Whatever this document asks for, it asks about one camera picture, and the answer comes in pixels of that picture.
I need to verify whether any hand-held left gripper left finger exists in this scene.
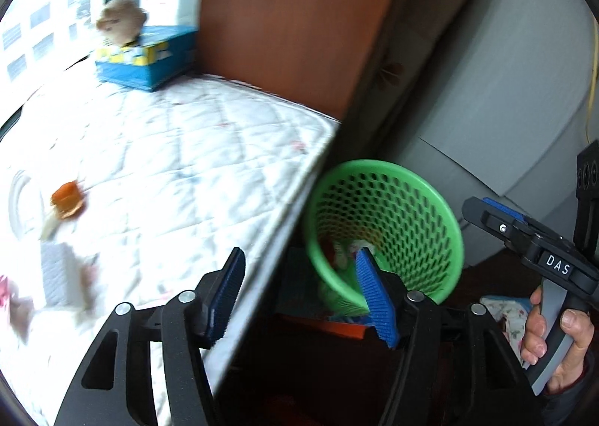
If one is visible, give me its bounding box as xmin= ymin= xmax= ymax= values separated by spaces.
xmin=54 ymin=247 xmax=246 ymax=426

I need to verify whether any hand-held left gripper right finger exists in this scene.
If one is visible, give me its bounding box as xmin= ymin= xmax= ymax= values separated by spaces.
xmin=355 ymin=249 xmax=546 ymax=426

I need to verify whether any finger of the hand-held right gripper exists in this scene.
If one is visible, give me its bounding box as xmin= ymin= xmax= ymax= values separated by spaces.
xmin=461 ymin=196 xmax=540 ymax=263
xmin=482 ymin=197 xmax=577 ymax=245

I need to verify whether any green plastic mesh basket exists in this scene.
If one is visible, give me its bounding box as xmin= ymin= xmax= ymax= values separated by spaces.
xmin=302 ymin=159 xmax=465 ymax=317

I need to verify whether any clear plastic container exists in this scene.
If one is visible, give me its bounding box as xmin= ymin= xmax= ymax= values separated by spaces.
xmin=40 ymin=241 xmax=97 ymax=314

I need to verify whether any clear round plastic plate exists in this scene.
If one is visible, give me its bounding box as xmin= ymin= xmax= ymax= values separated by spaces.
xmin=8 ymin=168 xmax=36 ymax=239

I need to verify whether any person's right forearm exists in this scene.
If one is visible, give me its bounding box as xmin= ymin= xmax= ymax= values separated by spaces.
xmin=538 ymin=358 xmax=597 ymax=424

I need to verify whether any person's right hand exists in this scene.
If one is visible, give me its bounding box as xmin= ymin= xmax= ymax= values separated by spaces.
xmin=520 ymin=288 xmax=595 ymax=393

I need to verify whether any crumpled white wrapper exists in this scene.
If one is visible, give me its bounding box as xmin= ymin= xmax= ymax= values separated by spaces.
xmin=328 ymin=239 xmax=375 ymax=268

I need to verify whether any floral cloth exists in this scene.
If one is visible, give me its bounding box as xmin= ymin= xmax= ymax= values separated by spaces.
xmin=480 ymin=296 xmax=532 ymax=366

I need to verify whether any white quilted bed cover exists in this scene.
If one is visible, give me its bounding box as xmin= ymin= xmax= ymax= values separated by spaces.
xmin=0 ymin=72 xmax=342 ymax=422

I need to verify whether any small orange item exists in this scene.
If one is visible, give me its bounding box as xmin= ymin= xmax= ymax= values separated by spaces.
xmin=51 ymin=181 xmax=89 ymax=221

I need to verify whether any small pink item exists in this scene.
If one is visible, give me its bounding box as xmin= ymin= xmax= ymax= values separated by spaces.
xmin=0 ymin=274 xmax=17 ymax=309

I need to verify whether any blue tissue box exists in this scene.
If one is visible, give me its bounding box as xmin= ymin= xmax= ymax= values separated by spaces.
xmin=95 ymin=24 xmax=200 ymax=93

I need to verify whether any brown wooden headboard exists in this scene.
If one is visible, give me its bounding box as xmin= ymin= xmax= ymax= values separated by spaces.
xmin=199 ymin=0 xmax=417 ymax=120

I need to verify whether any beige plush toy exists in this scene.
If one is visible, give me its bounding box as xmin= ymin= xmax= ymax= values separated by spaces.
xmin=96 ymin=0 xmax=148 ymax=46

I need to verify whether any beige apartment building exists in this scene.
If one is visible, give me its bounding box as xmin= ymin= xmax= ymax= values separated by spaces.
xmin=0 ymin=0 xmax=108 ymax=94

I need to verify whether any yellow cable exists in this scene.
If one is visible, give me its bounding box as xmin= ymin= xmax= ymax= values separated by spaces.
xmin=583 ymin=18 xmax=599 ymax=146

